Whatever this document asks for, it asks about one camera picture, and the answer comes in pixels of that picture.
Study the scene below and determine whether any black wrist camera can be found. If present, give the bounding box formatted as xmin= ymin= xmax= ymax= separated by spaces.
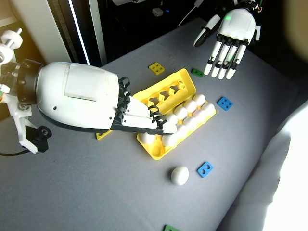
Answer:
xmin=25 ymin=125 xmax=52 ymax=154

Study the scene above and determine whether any blue square four-hole block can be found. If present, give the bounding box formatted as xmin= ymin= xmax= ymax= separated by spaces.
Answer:
xmin=216 ymin=96 xmax=233 ymax=111

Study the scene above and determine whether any yellow plastic egg carton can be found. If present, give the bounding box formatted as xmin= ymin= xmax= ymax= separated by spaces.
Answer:
xmin=133 ymin=68 xmax=217 ymax=161

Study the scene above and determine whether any white upright panel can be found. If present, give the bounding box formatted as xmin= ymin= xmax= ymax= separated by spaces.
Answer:
xmin=8 ymin=0 xmax=73 ymax=64

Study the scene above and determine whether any blue two-hole block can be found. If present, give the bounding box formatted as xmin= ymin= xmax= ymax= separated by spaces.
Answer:
xmin=196 ymin=161 xmax=215 ymax=178

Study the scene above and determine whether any black cable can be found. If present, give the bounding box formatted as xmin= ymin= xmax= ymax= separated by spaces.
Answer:
xmin=0 ymin=149 xmax=29 ymax=157

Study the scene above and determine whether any black panel with light strip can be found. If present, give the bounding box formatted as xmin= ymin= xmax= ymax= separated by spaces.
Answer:
xmin=47 ymin=0 xmax=108 ymax=67

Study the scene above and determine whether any grey table cloth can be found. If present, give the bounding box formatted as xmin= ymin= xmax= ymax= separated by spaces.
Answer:
xmin=0 ymin=16 xmax=308 ymax=231

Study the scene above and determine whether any white toy egg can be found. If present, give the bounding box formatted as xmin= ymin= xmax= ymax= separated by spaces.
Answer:
xmin=184 ymin=116 xmax=199 ymax=130
xmin=174 ymin=107 xmax=189 ymax=120
xmin=170 ymin=166 xmax=190 ymax=186
xmin=174 ymin=125 xmax=189 ymax=138
xmin=192 ymin=93 xmax=206 ymax=106
xmin=140 ymin=132 xmax=156 ymax=145
xmin=161 ymin=134 xmax=179 ymax=147
xmin=183 ymin=100 xmax=198 ymax=113
xmin=192 ymin=110 xmax=206 ymax=122
xmin=202 ymin=103 xmax=216 ymax=116
xmin=167 ymin=114 xmax=180 ymax=128

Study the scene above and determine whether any yellow square four-hole block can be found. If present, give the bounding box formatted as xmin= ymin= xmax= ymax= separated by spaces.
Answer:
xmin=148 ymin=62 xmax=166 ymax=76

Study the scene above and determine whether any yellow triangle three-hole block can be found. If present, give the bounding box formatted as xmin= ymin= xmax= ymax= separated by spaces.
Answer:
xmin=96 ymin=129 xmax=114 ymax=141

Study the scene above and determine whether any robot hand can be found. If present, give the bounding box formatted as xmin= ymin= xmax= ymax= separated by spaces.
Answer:
xmin=193 ymin=8 xmax=257 ymax=80
xmin=36 ymin=62 xmax=179 ymax=135

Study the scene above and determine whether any white sheet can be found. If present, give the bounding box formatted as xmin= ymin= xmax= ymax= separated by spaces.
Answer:
xmin=215 ymin=100 xmax=308 ymax=231

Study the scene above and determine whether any white cable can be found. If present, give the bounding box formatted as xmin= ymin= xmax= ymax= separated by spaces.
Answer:
xmin=178 ymin=0 xmax=204 ymax=27

